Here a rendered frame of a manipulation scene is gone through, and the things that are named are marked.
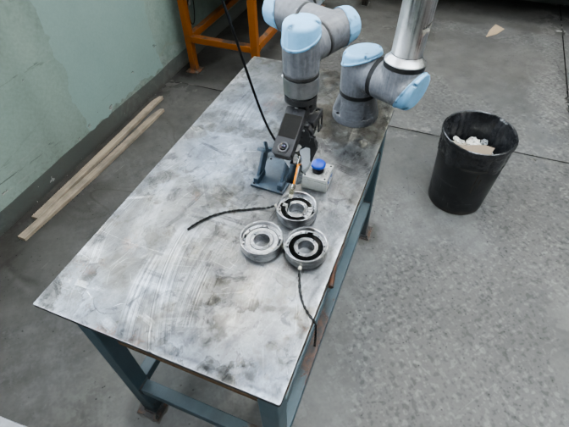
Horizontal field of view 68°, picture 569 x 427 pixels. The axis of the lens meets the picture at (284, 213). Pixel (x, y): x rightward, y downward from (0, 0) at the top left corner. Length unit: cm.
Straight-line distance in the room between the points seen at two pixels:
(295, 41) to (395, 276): 138
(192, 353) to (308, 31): 66
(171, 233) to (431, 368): 116
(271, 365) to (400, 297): 114
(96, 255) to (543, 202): 217
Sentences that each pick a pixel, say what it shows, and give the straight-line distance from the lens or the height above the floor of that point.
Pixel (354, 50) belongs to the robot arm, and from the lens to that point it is 134.
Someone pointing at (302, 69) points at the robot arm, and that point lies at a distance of 86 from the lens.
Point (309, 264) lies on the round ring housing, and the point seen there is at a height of 83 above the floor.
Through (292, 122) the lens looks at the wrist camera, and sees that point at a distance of 92.
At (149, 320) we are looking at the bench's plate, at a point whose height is 80.
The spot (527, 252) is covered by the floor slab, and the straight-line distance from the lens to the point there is 231.
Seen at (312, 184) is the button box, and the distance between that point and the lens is 116.
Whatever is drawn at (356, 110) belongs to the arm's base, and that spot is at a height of 86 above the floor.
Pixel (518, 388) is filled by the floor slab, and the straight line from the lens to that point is 192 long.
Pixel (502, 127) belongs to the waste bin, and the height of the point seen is 40.
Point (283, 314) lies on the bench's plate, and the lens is 94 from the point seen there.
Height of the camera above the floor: 162
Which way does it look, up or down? 48 degrees down
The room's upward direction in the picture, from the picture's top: 2 degrees counter-clockwise
